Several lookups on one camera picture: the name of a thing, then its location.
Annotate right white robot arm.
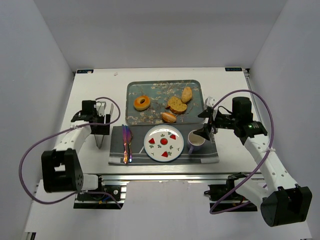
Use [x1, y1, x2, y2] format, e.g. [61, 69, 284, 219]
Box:
[195, 96, 312, 227]

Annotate croissant roll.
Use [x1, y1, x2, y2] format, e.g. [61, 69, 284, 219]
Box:
[181, 86, 193, 104]

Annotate right blue table label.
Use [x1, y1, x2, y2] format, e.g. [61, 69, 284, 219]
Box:
[224, 67, 243, 72]

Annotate sliced bread loaf piece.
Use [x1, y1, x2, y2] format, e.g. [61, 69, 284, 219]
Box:
[165, 96, 187, 115]

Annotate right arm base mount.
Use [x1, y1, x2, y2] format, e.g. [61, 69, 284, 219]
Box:
[203, 172, 258, 214]

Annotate grey striped placemat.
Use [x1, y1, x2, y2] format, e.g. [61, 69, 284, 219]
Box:
[108, 123, 221, 166]

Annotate glazed donut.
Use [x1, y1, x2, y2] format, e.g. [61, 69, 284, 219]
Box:
[133, 95, 151, 111]

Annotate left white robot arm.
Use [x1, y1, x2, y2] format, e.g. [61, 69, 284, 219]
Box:
[41, 100, 111, 193]

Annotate metal tongs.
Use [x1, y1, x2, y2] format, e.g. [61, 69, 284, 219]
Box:
[94, 101, 114, 149]

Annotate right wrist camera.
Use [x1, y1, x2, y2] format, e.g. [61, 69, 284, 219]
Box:
[204, 96, 216, 109]

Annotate iridescent knife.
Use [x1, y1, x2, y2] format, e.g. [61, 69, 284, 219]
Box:
[122, 124, 129, 164]

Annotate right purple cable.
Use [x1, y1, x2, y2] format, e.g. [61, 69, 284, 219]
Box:
[209, 89, 275, 215]

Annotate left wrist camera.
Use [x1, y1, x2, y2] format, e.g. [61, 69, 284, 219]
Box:
[96, 101, 107, 117]

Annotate white strawberry plate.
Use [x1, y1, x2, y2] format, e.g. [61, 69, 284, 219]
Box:
[143, 124, 185, 163]

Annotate small round bun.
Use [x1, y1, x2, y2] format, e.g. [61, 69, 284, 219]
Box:
[161, 112, 177, 123]

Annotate lavender mug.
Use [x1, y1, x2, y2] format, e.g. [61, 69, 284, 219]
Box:
[187, 130, 206, 155]

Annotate left blue table label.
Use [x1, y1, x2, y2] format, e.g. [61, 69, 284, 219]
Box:
[76, 69, 94, 74]

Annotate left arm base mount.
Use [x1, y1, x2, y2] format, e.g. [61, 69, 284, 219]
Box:
[73, 175, 127, 210]

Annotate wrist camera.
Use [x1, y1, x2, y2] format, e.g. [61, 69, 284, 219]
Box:
[96, 101, 107, 117]
[204, 96, 216, 109]

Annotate blue table label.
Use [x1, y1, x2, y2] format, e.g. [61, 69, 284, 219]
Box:
[76, 69, 94, 74]
[224, 67, 243, 72]

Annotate floral teal tray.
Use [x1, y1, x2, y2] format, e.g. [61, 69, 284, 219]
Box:
[125, 79, 204, 126]

